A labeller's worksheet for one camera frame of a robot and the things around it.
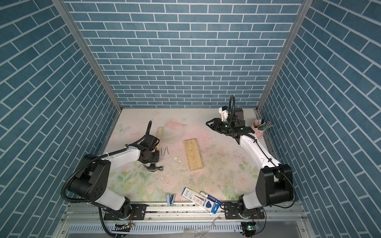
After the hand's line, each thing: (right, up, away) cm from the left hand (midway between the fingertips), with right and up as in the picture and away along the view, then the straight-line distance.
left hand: (159, 158), depth 93 cm
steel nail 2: (+4, +5, +4) cm, 7 cm away
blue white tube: (+31, -17, -16) cm, 39 cm away
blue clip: (+10, -17, -17) cm, 26 cm away
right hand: (+31, +22, -10) cm, 40 cm away
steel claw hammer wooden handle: (-2, -4, -6) cm, 7 cm away
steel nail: (+3, +6, +4) cm, 8 cm away
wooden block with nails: (+22, +2, -3) cm, 22 cm away
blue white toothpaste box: (+25, -18, -16) cm, 34 cm away
